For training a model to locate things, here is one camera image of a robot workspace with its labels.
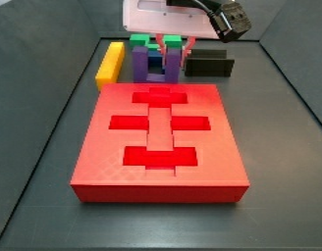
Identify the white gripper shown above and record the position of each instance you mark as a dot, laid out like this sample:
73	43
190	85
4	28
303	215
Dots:
150	16

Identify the purple U-shaped block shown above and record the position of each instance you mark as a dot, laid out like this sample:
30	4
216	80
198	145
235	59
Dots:
142	74

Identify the red slotted puzzle board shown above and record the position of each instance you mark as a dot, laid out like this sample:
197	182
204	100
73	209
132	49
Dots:
160	146

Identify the green U-shaped block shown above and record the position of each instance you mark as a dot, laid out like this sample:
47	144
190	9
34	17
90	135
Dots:
142	39

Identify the black block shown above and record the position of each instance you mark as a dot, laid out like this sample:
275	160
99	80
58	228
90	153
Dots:
208	62

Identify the yellow rectangular bar block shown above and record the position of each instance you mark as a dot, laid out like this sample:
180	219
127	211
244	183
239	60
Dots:
111	64

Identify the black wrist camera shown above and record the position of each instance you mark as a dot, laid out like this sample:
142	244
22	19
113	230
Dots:
231	21

